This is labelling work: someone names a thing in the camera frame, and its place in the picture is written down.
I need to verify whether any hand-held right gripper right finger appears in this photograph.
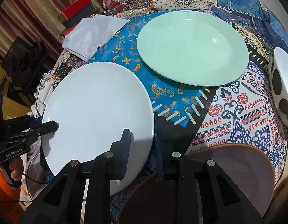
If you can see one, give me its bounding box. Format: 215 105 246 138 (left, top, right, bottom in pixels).
161 152 265 224

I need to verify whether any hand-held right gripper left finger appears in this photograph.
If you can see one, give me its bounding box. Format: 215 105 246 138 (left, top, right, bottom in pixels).
18 128 132 224

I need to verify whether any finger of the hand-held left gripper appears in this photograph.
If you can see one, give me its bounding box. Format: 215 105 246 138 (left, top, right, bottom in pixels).
27 117 43 127
30 121 59 136

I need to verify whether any white plate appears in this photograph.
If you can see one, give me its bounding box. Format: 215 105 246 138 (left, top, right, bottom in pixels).
41 62 155 195

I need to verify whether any person's left forearm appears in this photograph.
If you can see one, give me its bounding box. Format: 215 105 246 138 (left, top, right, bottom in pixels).
0 164 21 215

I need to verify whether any person's left hand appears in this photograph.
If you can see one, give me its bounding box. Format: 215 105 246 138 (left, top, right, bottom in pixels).
9 160 24 180

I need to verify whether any purple plate with brown rim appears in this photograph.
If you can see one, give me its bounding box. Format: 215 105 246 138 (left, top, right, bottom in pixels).
116 143 275 224

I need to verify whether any black bag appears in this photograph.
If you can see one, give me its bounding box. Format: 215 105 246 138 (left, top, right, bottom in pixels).
2 36 57 103

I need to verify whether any patchwork printed blanket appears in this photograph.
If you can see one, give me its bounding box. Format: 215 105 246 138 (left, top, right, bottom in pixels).
37 0 288 224

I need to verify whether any white cloth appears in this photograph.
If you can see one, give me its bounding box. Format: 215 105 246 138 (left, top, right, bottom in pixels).
62 14 129 61

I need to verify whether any striped brown curtain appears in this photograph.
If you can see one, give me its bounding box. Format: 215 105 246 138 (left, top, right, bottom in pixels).
0 0 98 63

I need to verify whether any red box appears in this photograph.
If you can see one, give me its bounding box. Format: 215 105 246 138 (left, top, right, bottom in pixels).
58 0 93 20

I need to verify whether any mint green plate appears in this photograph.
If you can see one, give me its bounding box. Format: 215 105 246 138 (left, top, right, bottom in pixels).
136 9 250 87

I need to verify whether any white bowl with black dots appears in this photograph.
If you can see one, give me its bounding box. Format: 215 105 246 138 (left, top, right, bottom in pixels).
269 47 288 130

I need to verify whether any black cable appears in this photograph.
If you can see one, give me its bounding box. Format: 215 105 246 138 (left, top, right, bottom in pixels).
21 161 51 203

